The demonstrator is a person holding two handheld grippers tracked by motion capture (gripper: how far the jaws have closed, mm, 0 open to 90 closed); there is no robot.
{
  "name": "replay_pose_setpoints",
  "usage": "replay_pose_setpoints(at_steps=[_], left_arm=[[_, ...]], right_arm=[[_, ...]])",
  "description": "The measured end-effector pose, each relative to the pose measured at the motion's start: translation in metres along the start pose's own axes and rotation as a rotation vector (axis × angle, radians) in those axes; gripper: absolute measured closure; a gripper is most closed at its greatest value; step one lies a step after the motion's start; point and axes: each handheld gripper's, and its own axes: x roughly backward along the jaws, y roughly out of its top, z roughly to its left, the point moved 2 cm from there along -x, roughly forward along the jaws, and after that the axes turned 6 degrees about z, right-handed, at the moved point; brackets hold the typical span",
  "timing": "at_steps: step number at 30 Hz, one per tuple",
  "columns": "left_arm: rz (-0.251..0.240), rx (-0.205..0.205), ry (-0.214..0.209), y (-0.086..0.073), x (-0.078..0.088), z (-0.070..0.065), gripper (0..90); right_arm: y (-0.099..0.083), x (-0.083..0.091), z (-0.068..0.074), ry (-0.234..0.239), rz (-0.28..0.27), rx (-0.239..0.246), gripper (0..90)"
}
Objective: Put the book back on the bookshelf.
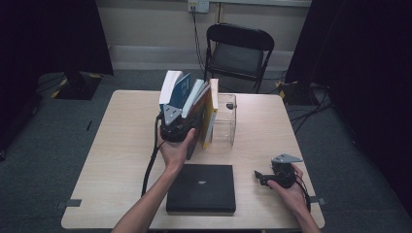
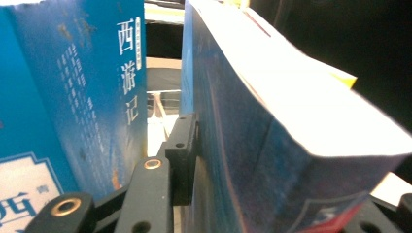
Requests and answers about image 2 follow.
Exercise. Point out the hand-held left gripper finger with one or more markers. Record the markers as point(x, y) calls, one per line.
point(183, 155)

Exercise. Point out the red illustrated book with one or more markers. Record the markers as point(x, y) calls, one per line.
point(259, 145)

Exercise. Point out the thick blue book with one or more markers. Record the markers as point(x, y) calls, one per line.
point(64, 97)

